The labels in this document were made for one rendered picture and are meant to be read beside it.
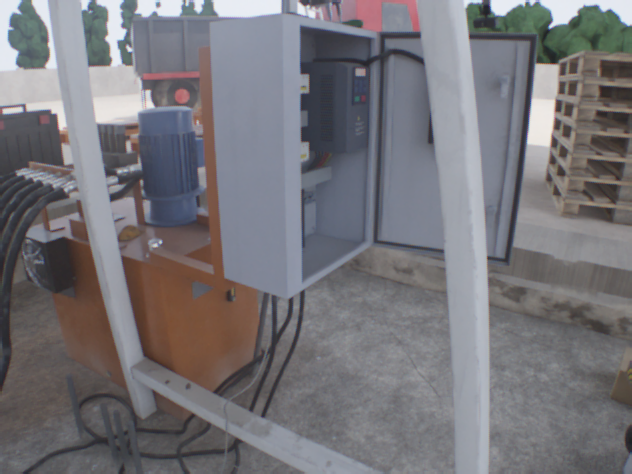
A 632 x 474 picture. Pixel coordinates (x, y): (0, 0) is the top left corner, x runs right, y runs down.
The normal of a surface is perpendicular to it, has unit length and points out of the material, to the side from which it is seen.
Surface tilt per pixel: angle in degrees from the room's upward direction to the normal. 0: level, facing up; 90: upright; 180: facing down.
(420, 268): 88
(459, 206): 93
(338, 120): 90
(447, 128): 93
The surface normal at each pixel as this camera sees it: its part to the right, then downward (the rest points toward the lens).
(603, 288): -0.57, 0.27
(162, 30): 0.39, 0.31
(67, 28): 0.83, 0.21
